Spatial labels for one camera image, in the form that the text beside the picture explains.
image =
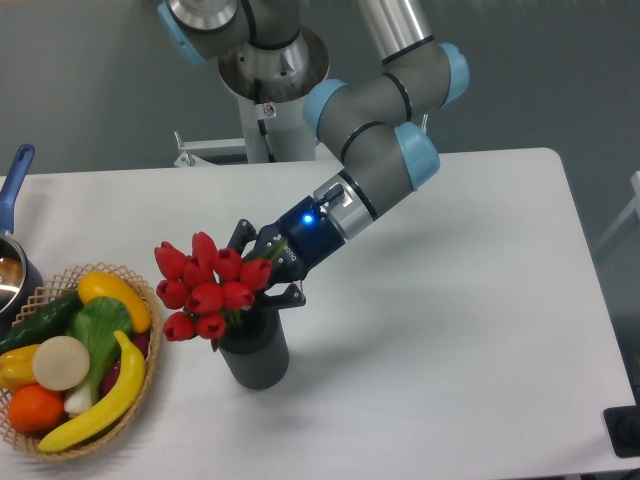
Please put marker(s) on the green bok choy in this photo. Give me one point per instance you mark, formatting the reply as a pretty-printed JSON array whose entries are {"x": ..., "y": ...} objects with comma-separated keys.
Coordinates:
[{"x": 94, "y": 326}]

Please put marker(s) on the beige round slice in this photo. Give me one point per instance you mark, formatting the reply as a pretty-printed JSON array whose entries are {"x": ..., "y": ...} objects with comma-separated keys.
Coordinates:
[{"x": 60, "y": 363}]

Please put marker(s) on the orange fruit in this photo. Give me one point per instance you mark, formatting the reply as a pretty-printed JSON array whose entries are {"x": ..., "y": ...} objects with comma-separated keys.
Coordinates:
[{"x": 35, "y": 409}]

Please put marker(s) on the dark grey ribbed vase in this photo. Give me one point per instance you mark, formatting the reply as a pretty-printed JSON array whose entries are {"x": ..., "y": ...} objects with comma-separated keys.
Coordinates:
[{"x": 256, "y": 353}]

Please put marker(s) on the purple eggplant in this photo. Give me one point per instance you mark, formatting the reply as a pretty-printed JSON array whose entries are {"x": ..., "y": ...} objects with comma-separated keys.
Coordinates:
[{"x": 141, "y": 341}]

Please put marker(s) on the blue handled saucepan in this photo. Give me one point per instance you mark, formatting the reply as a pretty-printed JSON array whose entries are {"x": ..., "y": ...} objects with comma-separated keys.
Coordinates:
[{"x": 19, "y": 277}]

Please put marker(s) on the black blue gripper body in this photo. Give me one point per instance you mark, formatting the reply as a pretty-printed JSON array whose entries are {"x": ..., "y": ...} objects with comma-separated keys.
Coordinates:
[{"x": 310, "y": 239}]

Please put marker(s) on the woven wicker basket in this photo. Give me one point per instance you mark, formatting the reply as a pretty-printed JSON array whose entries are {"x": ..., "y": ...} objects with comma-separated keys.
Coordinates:
[{"x": 60, "y": 285}]

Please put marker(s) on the green cucumber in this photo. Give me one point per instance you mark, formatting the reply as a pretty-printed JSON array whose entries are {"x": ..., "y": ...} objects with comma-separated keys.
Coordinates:
[{"x": 50, "y": 320}]

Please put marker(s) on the black device at edge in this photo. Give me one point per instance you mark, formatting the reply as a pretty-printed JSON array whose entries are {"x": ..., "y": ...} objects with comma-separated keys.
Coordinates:
[{"x": 623, "y": 428}]

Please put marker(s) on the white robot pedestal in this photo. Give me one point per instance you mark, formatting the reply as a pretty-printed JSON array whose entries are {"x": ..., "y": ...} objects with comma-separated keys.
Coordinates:
[{"x": 271, "y": 87}]

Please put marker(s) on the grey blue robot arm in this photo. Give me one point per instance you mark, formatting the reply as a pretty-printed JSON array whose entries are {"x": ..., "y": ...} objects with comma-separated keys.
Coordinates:
[{"x": 374, "y": 129}]

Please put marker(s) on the red tulip bouquet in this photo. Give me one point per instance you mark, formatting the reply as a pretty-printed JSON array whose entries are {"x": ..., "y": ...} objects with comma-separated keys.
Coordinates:
[{"x": 208, "y": 289}]

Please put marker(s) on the yellow banana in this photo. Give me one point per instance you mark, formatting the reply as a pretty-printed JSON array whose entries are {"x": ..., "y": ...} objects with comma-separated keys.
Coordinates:
[{"x": 107, "y": 410}]

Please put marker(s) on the white frame at right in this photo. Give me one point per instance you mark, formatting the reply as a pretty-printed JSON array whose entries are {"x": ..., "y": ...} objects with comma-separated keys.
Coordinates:
[{"x": 622, "y": 224}]

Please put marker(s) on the yellow bell pepper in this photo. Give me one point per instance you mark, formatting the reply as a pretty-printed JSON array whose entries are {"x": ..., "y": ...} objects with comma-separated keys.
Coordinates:
[{"x": 16, "y": 368}]

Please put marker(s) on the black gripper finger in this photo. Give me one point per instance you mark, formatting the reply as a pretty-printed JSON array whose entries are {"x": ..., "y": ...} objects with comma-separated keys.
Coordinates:
[
  {"x": 291, "y": 297},
  {"x": 243, "y": 234}
]

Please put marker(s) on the yellow squash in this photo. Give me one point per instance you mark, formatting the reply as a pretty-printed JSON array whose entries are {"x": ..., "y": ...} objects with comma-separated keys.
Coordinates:
[{"x": 103, "y": 284}]

